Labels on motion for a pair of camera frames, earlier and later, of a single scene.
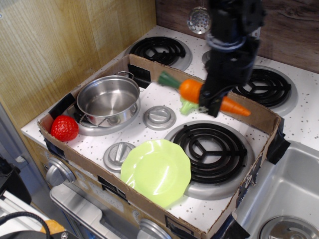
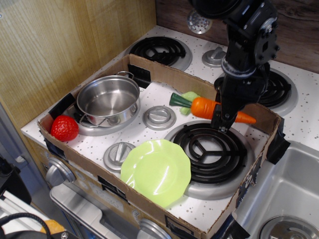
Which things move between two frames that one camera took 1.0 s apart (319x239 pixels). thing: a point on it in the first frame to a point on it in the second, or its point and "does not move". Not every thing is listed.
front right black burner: [222, 158] does not move
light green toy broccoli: [186, 106] to [190, 96]
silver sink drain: [289, 227] does not move
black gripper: [227, 69] to [237, 92]
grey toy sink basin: [289, 187] does not move
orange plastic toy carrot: [191, 90] to [205, 108]
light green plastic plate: [158, 170] does not move
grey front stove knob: [114, 154] does not move
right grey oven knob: [149, 229] does not move
